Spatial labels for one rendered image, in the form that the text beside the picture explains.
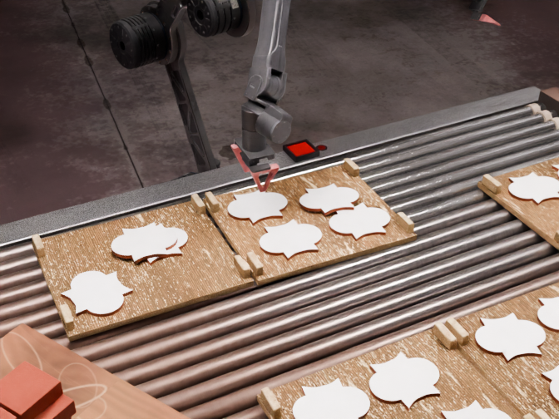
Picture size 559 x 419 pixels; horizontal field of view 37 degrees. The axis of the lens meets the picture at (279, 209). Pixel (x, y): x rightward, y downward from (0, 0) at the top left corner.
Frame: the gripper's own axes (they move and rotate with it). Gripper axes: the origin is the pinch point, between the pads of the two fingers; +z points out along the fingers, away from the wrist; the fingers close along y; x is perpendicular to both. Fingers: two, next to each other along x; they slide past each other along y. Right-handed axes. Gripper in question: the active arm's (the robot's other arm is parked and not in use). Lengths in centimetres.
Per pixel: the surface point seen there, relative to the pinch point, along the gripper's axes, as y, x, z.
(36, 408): -78, 62, -29
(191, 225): -0.7, 16.8, 8.6
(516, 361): -69, -27, 9
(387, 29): 274, -205, 104
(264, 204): -0.9, -1.9, 7.7
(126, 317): -26.0, 39.8, 8.5
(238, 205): 1.3, 4.0, 7.7
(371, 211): -14.0, -24.8, 7.7
